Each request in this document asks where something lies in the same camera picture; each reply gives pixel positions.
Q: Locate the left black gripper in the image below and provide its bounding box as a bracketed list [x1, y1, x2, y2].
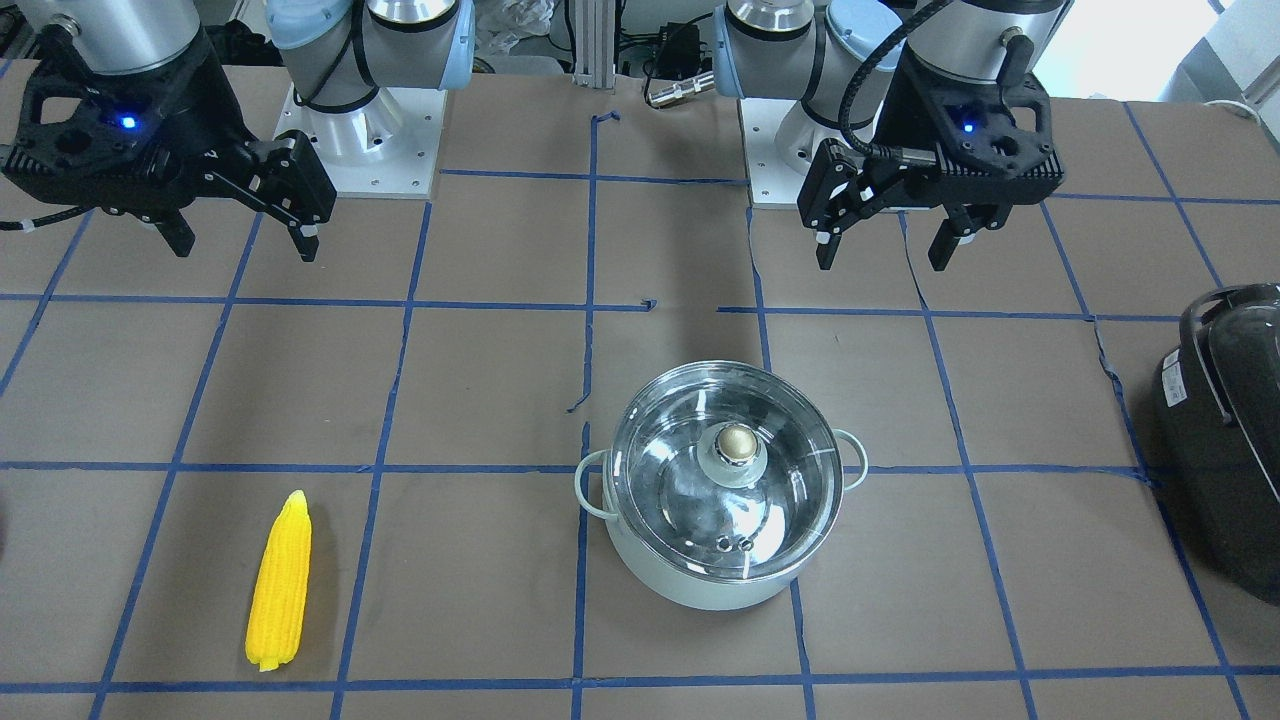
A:
[797, 45, 1061, 272]

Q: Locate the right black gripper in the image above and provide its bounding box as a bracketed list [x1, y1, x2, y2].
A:
[3, 28, 337, 263]

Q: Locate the glass pot lid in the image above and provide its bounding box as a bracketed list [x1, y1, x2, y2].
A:
[608, 364, 844, 582]

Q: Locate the yellow corn cob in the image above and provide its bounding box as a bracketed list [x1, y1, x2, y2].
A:
[244, 489, 314, 673]

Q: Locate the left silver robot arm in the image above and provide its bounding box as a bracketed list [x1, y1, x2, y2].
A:
[713, 1, 1070, 272]

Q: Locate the black rice cooker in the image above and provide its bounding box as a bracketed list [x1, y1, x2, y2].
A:
[1153, 283, 1279, 603]

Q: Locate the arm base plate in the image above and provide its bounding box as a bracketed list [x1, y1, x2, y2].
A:
[739, 96, 911, 210]
[276, 88, 449, 200]

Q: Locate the aluminium frame post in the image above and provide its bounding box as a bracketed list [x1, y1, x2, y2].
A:
[566, 1, 620, 91]

